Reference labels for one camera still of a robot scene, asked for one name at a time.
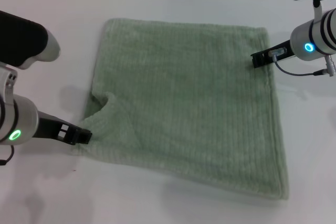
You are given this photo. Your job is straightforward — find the thin black cable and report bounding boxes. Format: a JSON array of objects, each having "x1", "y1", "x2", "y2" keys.
[{"x1": 0, "y1": 145, "x2": 15, "y2": 167}]

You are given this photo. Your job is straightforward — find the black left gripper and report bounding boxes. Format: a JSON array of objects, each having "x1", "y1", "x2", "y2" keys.
[{"x1": 37, "y1": 110, "x2": 93, "y2": 146}]

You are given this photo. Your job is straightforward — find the green ribbed towel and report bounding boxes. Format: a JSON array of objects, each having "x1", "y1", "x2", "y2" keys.
[{"x1": 72, "y1": 18, "x2": 291, "y2": 201}]

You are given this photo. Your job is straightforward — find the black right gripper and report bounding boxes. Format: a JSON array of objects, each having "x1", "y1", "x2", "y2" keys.
[{"x1": 250, "y1": 39, "x2": 297, "y2": 69}]

